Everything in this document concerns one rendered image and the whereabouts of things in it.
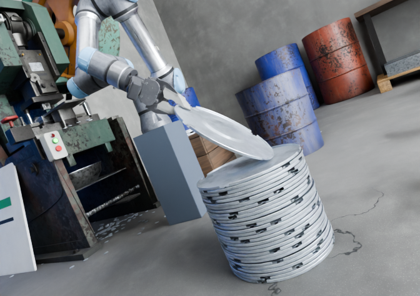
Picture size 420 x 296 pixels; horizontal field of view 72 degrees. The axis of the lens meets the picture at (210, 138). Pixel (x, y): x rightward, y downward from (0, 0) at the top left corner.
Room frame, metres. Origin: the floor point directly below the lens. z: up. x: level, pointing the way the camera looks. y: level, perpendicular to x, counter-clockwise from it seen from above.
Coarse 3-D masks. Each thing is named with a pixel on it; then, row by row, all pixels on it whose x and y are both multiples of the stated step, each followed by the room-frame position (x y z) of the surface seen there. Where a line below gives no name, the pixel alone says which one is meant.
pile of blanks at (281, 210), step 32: (224, 192) 0.67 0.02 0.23; (256, 192) 0.63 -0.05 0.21; (288, 192) 0.66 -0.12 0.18; (224, 224) 0.68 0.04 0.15; (256, 224) 0.64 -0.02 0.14; (288, 224) 0.63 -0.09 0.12; (320, 224) 0.67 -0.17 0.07; (256, 256) 0.64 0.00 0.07; (288, 256) 0.63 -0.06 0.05; (320, 256) 0.64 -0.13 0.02
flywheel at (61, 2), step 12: (36, 0) 2.14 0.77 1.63; (48, 0) 2.13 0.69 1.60; (60, 0) 2.07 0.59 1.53; (72, 0) 2.01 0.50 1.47; (60, 12) 2.10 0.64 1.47; (72, 12) 2.08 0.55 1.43; (60, 24) 2.07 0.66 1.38; (72, 24) 2.06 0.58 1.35; (72, 36) 2.07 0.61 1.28; (72, 48) 2.11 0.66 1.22; (72, 60) 2.14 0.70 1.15; (72, 72) 2.17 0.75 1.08
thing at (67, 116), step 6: (66, 102) 1.60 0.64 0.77; (72, 102) 1.65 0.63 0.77; (78, 102) 1.71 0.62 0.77; (54, 108) 1.65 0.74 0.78; (60, 108) 1.66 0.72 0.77; (66, 108) 1.72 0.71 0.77; (48, 114) 1.70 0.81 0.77; (54, 114) 1.69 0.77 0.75; (60, 114) 1.68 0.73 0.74; (66, 114) 1.70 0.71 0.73; (72, 114) 1.74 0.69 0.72; (54, 120) 1.71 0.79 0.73; (60, 120) 1.68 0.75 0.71; (66, 120) 1.69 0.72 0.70; (72, 120) 1.72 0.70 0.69; (66, 126) 1.68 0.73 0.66; (72, 126) 1.71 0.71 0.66
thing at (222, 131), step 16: (176, 112) 0.71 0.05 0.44; (192, 112) 0.81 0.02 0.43; (208, 112) 0.89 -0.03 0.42; (192, 128) 0.66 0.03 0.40; (208, 128) 0.73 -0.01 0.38; (224, 128) 0.78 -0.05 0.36; (240, 128) 0.88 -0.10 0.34; (224, 144) 0.66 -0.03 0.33; (240, 144) 0.72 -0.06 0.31; (256, 144) 0.79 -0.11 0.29
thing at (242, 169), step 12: (288, 144) 0.82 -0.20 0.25; (276, 156) 0.75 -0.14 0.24; (288, 156) 0.70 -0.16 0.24; (228, 168) 0.85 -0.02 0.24; (240, 168) 0.75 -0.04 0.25; (252, 168) 0.71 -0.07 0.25; (264, 168) 0.67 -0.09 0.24; (276, 168) 0.64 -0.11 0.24; (204, 180) 0.81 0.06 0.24; (216, 180) 0.75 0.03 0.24; (228, 180) 0.70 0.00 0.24; (240, 180) 0.63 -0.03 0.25
